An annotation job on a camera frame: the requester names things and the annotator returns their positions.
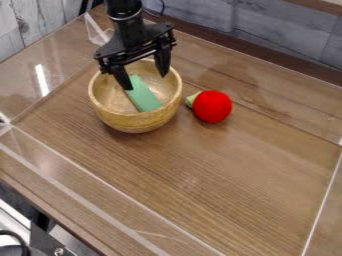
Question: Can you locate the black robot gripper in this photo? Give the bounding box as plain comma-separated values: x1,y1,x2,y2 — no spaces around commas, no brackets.
93,22,176,91

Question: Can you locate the green rectangular stick block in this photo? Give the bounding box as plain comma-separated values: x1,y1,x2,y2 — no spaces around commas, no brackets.
125,74,163,112

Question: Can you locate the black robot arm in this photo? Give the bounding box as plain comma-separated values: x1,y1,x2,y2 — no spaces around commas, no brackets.
93,0,176,91

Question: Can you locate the light wooden bowl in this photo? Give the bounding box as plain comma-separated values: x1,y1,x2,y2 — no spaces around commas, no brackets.
88,58,183,134

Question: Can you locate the red toy strawberry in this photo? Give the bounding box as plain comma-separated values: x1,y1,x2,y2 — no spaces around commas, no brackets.
186,90,232,124

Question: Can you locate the clear acrylic corner bracket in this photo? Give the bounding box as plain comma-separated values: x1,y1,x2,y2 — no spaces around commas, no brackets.
84,13,113,46

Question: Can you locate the black metal table bracket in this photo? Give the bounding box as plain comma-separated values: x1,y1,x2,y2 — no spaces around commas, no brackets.
29,213,76,256

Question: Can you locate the black cable under table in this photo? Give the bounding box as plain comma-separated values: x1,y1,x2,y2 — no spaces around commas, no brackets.
0,229,32,256

